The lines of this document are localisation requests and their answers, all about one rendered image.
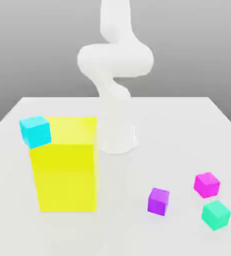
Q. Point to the small magenta cube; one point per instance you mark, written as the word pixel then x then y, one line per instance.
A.
pixel 207 185

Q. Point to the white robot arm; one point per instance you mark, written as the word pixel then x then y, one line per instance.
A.
pixel 115 60

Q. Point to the small cyan cube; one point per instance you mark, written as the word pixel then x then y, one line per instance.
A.
pixel 35 132

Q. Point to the small green cube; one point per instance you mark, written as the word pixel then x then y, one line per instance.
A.
pixel 216 215

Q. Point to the small purple cube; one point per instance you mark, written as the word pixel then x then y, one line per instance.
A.
pixel 158 202

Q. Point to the large yellow box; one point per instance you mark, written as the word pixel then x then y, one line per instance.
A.
pixel 65 176

